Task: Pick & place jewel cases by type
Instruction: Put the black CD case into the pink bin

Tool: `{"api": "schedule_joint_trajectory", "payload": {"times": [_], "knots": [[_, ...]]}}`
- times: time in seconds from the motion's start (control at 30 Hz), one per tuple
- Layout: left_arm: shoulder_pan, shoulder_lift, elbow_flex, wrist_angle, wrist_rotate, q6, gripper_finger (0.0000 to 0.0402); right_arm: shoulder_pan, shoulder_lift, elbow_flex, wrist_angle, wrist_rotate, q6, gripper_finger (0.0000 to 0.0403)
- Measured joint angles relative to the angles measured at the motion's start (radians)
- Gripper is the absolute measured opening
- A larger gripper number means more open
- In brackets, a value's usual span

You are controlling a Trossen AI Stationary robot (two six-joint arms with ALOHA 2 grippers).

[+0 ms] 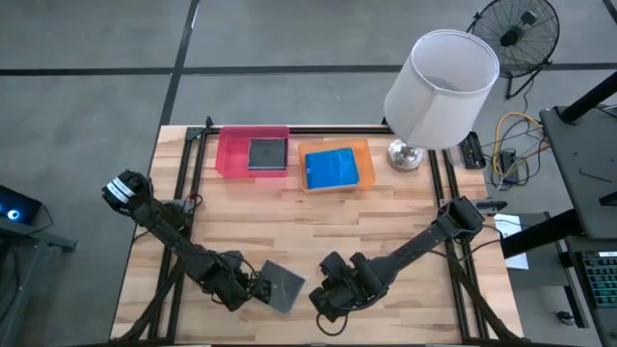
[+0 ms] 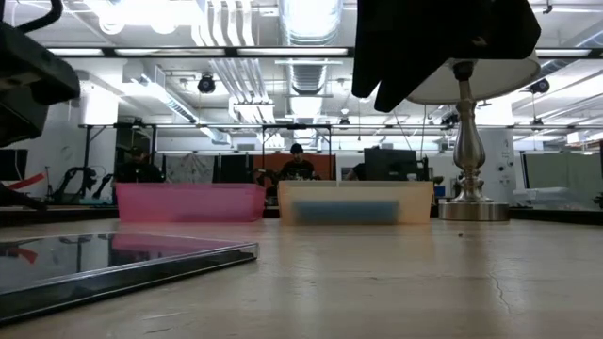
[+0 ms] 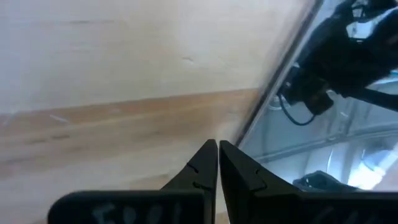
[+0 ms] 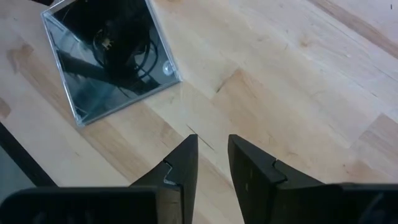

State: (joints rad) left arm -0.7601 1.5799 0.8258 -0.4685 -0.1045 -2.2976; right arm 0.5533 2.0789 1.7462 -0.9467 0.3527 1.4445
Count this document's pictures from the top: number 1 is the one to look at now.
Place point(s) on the dark equipment stand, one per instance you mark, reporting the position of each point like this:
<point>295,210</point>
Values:
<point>29,270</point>

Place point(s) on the clear jewel case black tray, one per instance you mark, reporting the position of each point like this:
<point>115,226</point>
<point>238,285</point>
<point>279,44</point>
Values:
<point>284,286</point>
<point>267,153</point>

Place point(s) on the black floor fan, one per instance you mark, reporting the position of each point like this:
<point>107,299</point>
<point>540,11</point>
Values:
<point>513,36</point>

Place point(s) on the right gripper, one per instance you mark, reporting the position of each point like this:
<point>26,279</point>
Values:
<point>352,284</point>

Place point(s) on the pink translucent plastic bin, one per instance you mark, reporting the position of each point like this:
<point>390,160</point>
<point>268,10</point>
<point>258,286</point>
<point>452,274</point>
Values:
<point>231,154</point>

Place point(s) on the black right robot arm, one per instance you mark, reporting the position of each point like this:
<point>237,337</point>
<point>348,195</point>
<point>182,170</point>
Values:
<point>419,241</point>

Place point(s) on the white paper sheet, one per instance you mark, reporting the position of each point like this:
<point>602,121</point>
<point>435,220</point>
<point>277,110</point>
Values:
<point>511,241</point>

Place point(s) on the blue plastic disc case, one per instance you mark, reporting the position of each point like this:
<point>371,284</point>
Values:
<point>331,168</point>

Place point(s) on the black aluminium frame rail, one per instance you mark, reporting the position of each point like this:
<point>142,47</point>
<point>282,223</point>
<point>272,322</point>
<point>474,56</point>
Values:
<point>195,132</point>
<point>434,168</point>
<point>313,129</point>

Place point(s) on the white shade silver table lamp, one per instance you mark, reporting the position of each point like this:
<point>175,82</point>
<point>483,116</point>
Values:
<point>441,91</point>

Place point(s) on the black power adapter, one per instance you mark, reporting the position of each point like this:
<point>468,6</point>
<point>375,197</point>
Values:
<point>508,164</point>

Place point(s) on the black stand pole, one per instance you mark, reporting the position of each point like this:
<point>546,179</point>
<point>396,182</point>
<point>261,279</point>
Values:
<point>590,98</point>

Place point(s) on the orange translucent plastic bin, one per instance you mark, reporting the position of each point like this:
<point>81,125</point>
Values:
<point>366,164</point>

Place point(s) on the backlit computer keyboard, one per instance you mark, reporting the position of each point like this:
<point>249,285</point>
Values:
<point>602,279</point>

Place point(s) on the computer with blue light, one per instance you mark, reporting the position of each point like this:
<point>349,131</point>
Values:
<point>14,207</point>

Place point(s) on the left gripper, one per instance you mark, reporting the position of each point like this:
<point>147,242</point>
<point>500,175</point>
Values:
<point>231,284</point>

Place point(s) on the grey side desk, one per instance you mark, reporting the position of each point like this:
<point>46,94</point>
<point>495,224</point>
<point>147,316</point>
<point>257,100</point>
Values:
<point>588,168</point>

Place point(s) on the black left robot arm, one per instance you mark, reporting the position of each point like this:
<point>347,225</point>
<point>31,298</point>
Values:
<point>164,231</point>

